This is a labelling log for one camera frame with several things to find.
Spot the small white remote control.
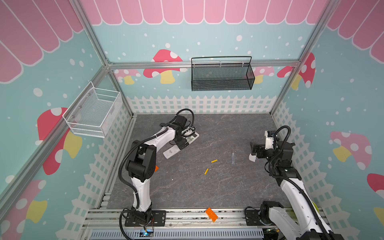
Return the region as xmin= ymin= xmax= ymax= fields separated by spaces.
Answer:
xmin=184 ymin=132 xmax=200 ymax=146

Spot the white battery cover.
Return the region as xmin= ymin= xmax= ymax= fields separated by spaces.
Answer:
xmin=249 ymin=154 xmax=257 ymax=162

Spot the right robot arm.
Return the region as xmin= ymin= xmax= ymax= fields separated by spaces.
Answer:
xmin=249 ymin=126 xmax=343 ymax=240

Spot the large white remote control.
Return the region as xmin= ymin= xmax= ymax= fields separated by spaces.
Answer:
xmin=163 ymin=145 xmax=181 ymax=159

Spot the clear handle screwdriver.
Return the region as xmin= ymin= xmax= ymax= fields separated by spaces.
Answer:
xmin=231 ymin=145 xmax=235 ymax=165

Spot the white wire mesh basket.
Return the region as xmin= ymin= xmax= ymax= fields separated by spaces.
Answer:
xmin=63 ymin=82 xmax=123 ymax=138

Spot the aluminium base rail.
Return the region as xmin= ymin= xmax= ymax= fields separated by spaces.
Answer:
xmin=80 ymin=206 xmax=331 ymax=240

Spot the black wire mesh basket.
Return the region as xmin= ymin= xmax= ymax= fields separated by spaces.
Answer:
xmin=191 ymin=56 xmax=256 ymax=92

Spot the orange toy brick on rail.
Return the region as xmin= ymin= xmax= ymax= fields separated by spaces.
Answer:
xmin=205 ymin=208 xmax=219 ymax=223

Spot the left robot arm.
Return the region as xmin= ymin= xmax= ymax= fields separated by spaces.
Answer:
xmin=118 ymin=109 xmax=199 ymax=228

